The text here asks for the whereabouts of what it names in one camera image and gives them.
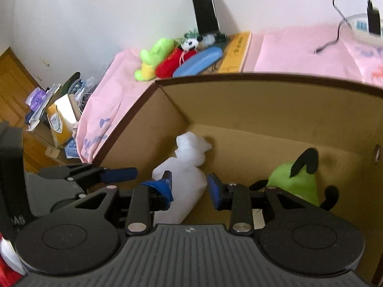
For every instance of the yellow book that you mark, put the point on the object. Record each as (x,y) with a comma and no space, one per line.
(236,52)

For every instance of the white plush toy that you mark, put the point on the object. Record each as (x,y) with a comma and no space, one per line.
(185,173)

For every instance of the green yellow plush toy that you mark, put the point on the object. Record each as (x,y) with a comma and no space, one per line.
(155,55)

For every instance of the black phone on stand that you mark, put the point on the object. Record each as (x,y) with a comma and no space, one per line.
(205,9)

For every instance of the brown cardboard box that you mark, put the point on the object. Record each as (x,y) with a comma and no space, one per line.
(269,110)

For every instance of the white power strip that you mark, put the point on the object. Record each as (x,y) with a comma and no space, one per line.
(360,25)

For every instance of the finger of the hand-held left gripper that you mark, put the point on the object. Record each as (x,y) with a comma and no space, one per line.
(119,174)

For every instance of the red white cloth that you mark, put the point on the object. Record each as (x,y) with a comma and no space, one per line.
(6,257)

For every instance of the wooden cabinet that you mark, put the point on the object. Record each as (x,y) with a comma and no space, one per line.
(12,86)

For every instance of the blue glasses case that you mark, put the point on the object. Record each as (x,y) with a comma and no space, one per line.
(197,61)

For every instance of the black power adapter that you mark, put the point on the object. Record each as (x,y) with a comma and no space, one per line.
(374,19)

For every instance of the red plush toy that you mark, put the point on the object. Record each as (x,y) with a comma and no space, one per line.
(169,65)

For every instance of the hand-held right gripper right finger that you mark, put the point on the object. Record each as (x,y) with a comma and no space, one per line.
(216,193)

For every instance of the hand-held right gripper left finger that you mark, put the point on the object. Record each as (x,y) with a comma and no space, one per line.
(164,189)

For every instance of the small panda toy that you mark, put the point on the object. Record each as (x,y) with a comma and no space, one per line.
(190,44)

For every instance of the pink printed cloth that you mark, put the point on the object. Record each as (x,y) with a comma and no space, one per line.
(299,50)

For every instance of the purple packet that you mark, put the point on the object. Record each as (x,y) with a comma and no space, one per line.
(39,100)

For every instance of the green plush toy black ears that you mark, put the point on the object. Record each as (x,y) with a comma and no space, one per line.
(290,179)

